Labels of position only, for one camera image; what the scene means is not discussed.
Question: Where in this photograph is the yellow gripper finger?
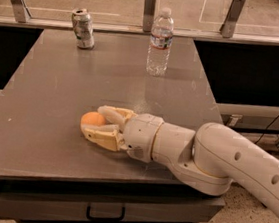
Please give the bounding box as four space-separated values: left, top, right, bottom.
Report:
97 105 137 131
80 124 126 152

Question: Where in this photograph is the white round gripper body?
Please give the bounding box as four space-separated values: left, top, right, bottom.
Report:
123 113 164 163

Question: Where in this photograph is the orange fruit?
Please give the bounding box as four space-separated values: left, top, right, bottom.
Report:
81 111 106 127

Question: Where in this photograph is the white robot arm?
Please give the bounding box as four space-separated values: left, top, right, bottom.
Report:
80 105 279 218

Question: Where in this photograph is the clear plastic water bottle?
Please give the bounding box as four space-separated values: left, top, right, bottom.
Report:
146 8 174 77

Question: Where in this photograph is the grey cabinet with drawers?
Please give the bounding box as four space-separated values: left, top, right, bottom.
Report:
0 16 261 223

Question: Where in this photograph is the crushed silver soda can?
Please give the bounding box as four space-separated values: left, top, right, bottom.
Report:
71 8 95 49

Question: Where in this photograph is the upper grey drawer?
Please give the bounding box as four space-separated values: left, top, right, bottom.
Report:
0 193 225 223

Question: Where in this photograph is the black upper drawer handle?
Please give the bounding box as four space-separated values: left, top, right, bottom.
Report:
85 203 126 223

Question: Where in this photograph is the black cable on floor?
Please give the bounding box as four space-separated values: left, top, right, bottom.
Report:
255 103 279 147

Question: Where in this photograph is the middle metal railing post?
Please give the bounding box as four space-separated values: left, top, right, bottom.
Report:
142 0 156 32

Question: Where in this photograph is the right metal railing post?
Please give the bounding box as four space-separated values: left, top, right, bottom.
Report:
219 0 246 38

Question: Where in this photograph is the horizontal metal rail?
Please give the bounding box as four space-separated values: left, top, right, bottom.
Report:
0 16 279 46

